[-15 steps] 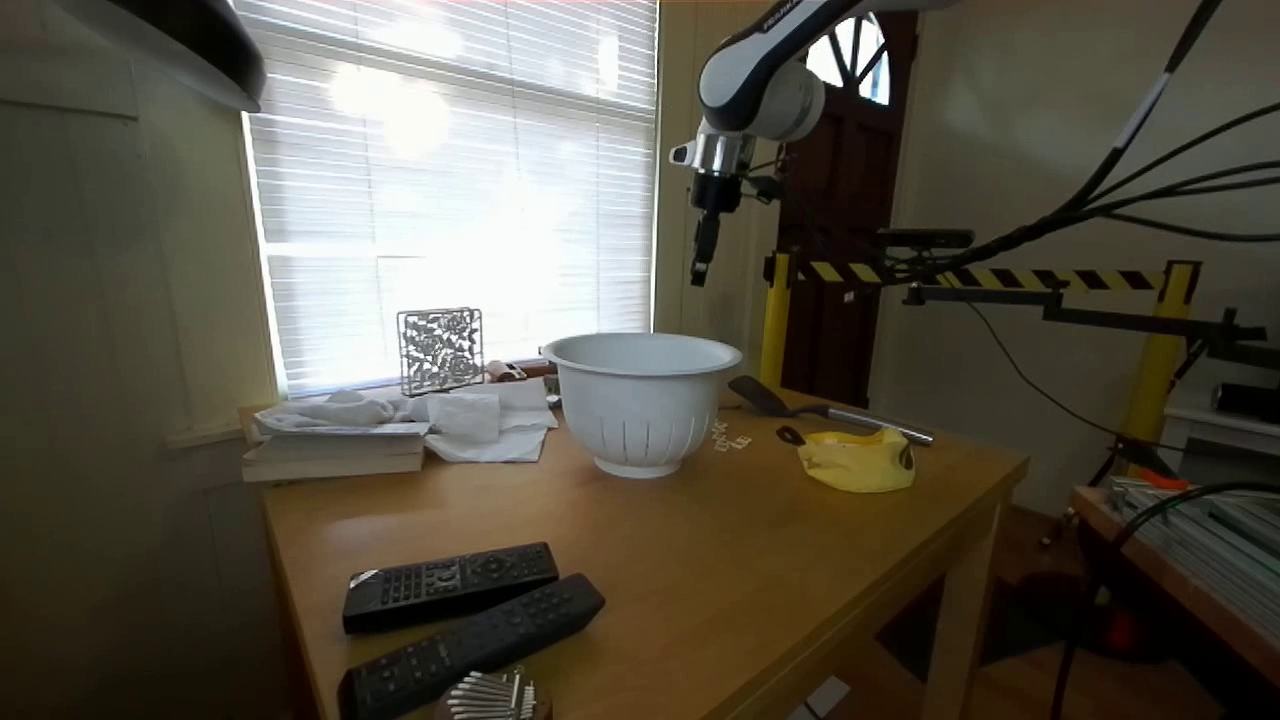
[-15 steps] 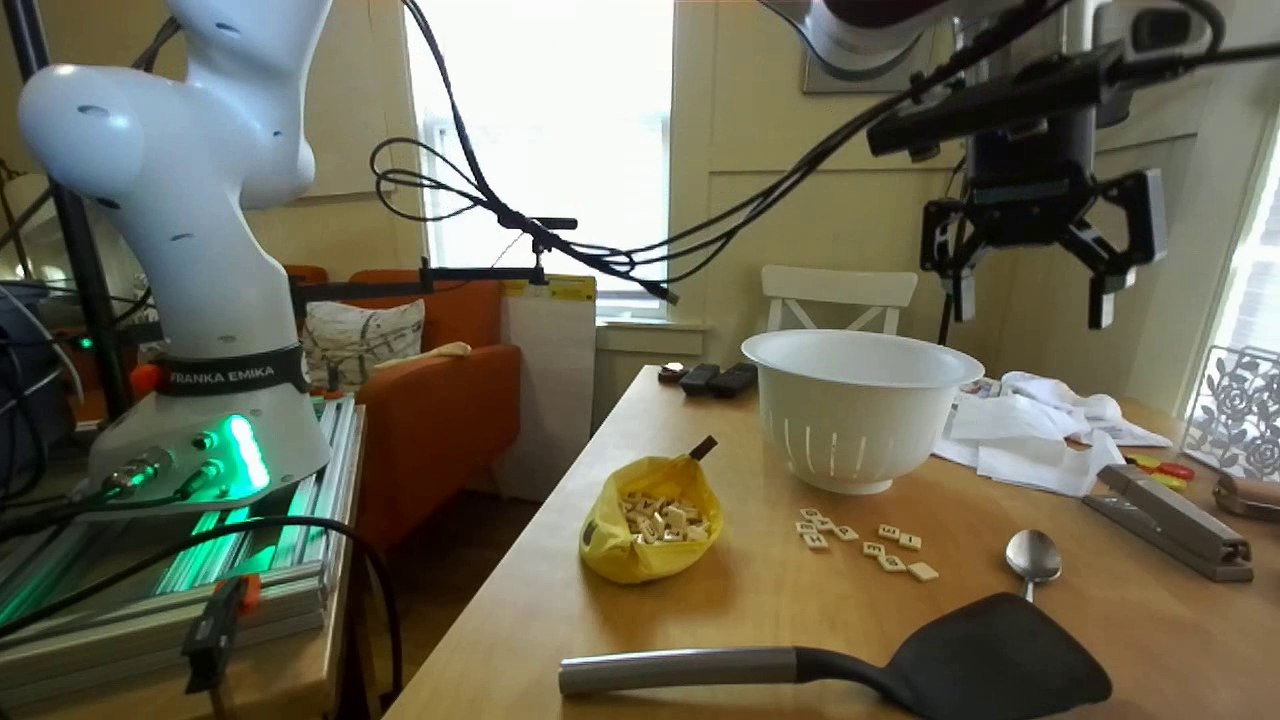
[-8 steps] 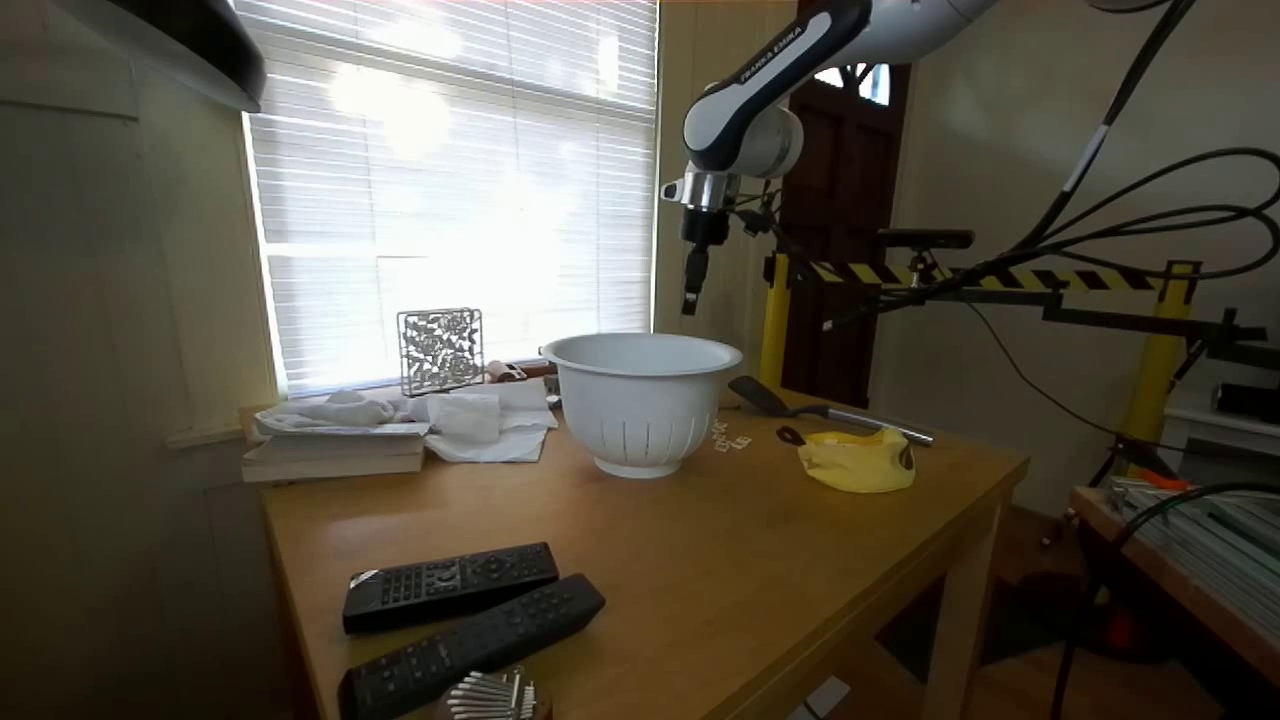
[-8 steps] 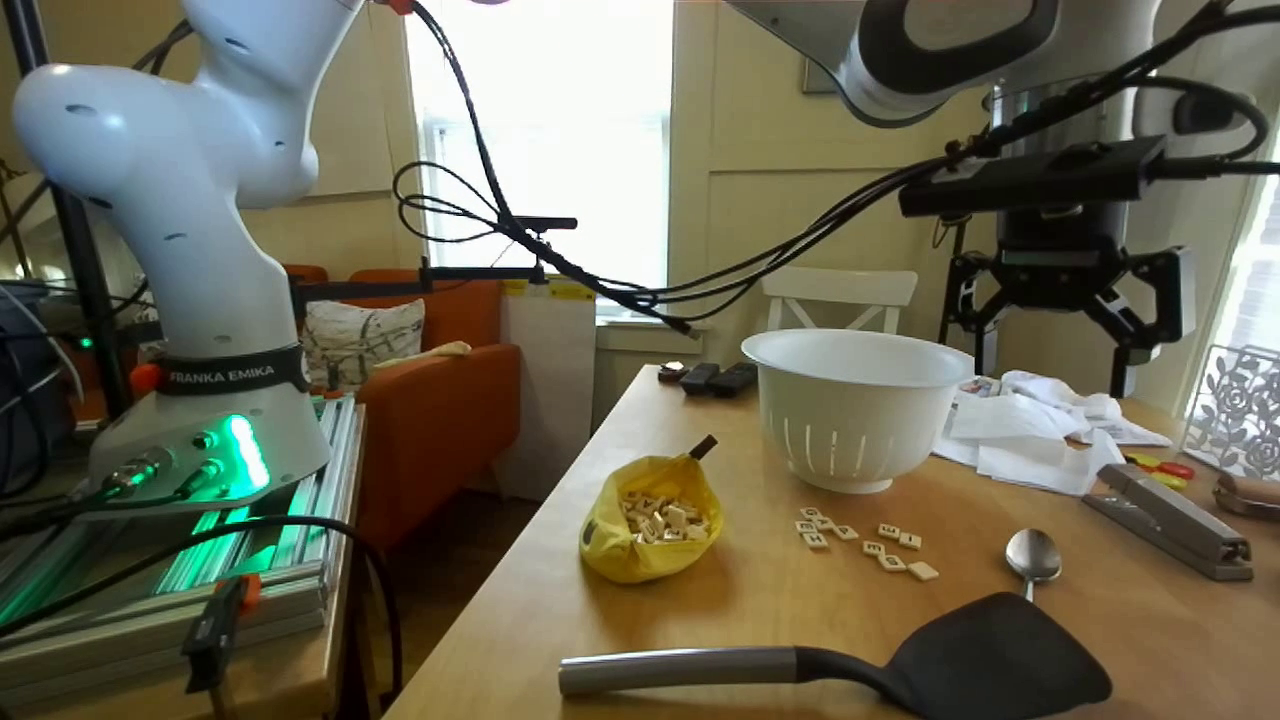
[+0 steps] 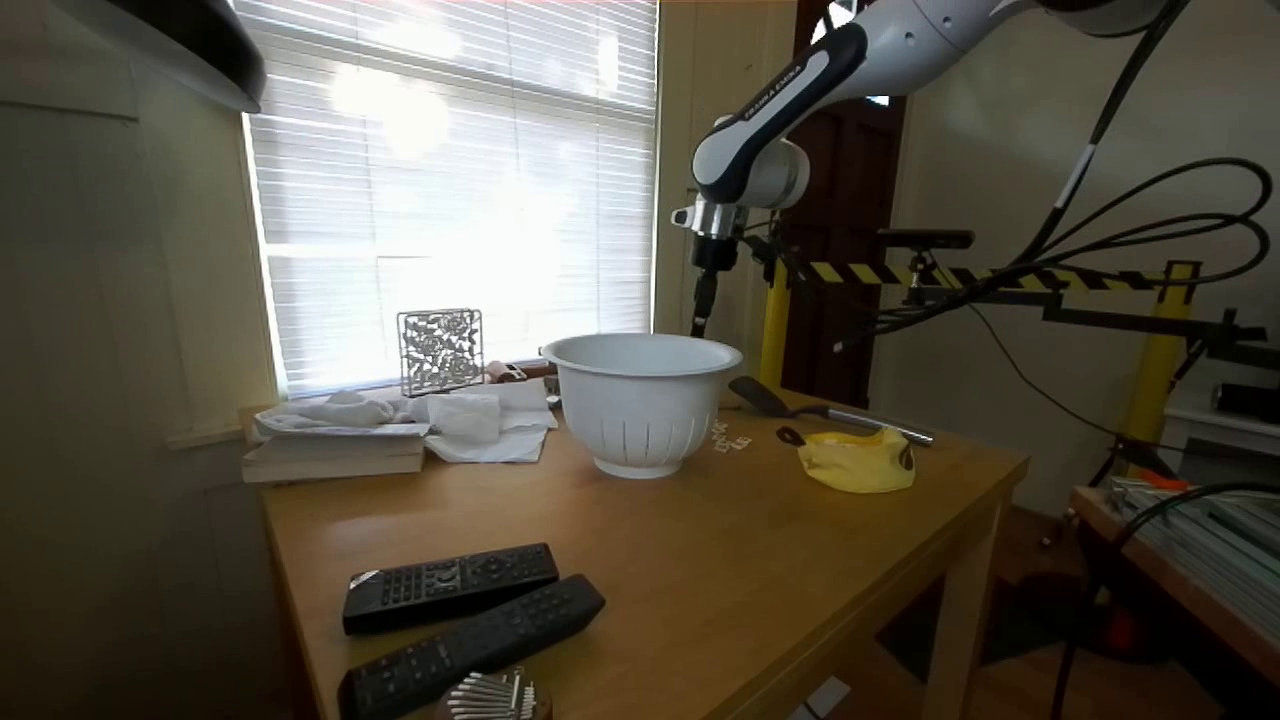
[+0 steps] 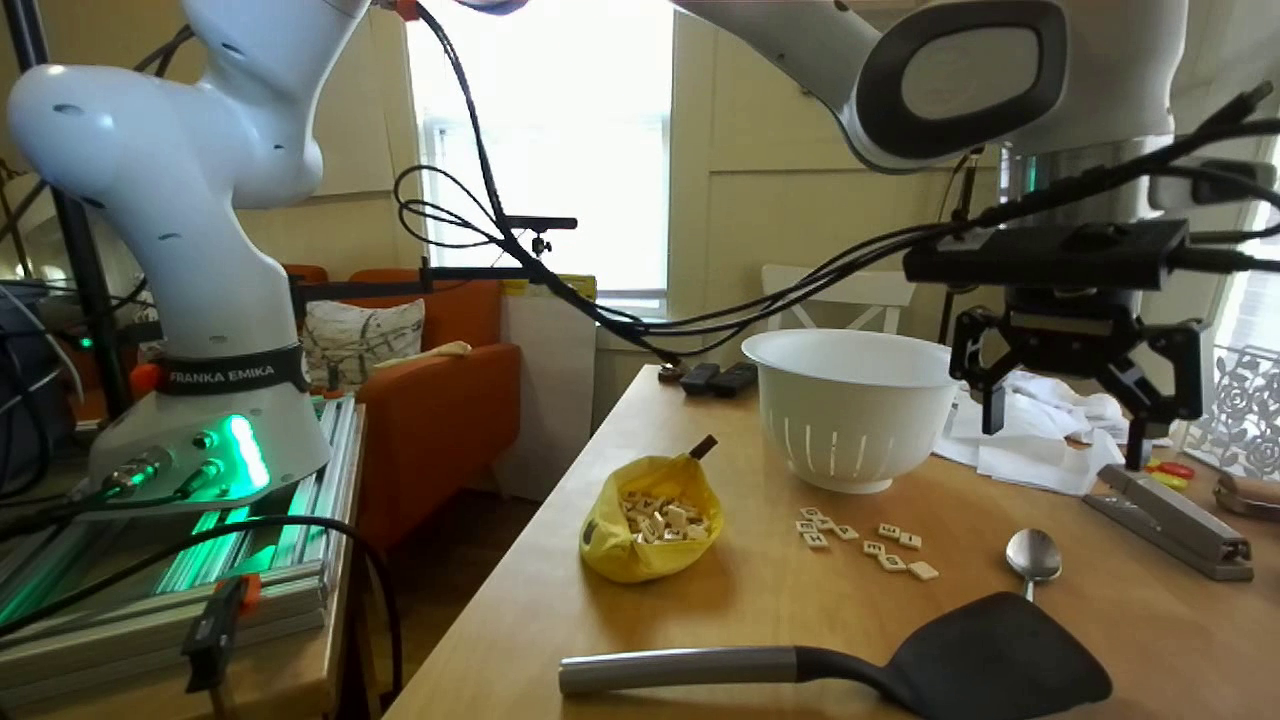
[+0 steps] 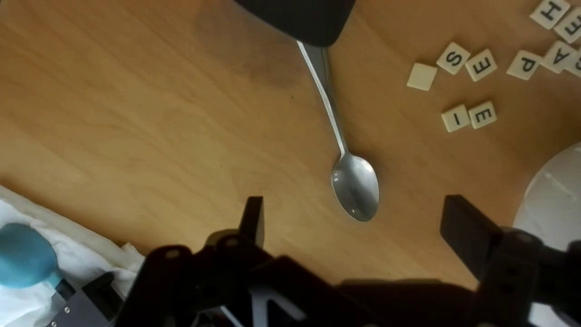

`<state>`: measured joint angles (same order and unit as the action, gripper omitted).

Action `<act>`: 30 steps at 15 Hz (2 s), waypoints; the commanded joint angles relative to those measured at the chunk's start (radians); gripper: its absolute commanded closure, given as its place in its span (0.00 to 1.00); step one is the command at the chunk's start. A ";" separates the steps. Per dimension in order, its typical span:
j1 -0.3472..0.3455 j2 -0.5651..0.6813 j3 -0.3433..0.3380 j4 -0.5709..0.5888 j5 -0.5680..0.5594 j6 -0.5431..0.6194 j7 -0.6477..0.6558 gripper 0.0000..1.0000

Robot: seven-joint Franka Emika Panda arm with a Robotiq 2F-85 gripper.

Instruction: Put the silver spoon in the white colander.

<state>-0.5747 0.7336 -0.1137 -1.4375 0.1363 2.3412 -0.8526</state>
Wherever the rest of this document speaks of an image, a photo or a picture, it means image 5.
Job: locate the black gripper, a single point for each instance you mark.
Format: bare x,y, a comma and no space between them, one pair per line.
714,257

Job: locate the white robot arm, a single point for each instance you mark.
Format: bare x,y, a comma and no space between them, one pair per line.
855,61

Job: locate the white colander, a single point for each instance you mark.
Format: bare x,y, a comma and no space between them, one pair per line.
642,406

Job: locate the dark brown door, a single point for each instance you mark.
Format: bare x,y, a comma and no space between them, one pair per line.
855,332

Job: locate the small black oval object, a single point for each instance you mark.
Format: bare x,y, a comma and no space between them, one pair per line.
791,433

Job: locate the small red brown object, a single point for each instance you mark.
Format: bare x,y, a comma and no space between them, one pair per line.
522,369

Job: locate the yellow floppy plate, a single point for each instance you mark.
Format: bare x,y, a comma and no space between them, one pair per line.
855,462

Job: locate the white crumpled cloth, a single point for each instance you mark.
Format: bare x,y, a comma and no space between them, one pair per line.
495,423

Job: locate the white window blinds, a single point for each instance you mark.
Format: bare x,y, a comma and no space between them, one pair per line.
467,201

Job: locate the white lattice cube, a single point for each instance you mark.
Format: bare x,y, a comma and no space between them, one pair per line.
442,348

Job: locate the yellow black striped barrier bar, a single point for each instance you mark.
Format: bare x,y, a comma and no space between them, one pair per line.
987,278

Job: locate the short black remote control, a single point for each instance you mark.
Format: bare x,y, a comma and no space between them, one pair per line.
444,585

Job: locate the stack of white books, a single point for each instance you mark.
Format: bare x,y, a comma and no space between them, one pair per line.
332,445

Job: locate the small white box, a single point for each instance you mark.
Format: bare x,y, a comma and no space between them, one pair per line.
825,697

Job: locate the long black remote control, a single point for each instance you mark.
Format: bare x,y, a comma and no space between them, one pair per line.
467,645

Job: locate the white shelf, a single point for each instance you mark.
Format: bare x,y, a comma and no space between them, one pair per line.
1223,442

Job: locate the wooden side table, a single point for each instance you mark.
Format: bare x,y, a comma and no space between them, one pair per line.
1175,579

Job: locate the white paper stack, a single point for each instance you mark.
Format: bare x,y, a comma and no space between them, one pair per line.
1242,544

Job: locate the yellow barrier post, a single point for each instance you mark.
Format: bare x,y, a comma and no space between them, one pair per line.
774,332
1163,363

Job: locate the black camera on stand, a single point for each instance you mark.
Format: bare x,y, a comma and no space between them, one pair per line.
925,237

